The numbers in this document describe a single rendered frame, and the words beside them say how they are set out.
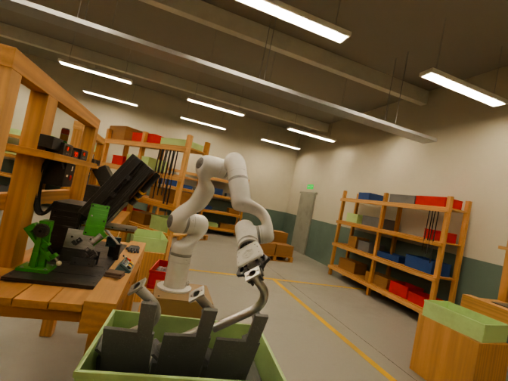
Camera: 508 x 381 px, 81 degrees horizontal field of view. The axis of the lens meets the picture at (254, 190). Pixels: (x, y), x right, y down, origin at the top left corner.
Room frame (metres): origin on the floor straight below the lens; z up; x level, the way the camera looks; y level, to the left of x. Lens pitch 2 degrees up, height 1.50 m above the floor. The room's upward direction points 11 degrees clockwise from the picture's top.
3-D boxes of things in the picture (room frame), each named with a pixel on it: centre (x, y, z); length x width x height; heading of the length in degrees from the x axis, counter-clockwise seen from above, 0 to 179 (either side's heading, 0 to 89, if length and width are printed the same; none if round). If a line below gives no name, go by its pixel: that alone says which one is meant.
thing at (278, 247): (8.42, -0.72, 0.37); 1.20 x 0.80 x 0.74; 116
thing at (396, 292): (6.42, -2.98, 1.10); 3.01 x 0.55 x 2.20; 18
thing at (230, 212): (10.78, 1.81, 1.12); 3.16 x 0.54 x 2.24; 108
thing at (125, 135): (5.38, 1.99, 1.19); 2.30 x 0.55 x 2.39; 59
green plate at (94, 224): (1.99, 0.98, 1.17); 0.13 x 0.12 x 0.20; 15
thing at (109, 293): (2.12, 0.79, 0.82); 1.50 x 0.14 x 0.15; 15
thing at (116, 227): (2.15, 0.98, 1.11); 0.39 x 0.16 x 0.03; 105
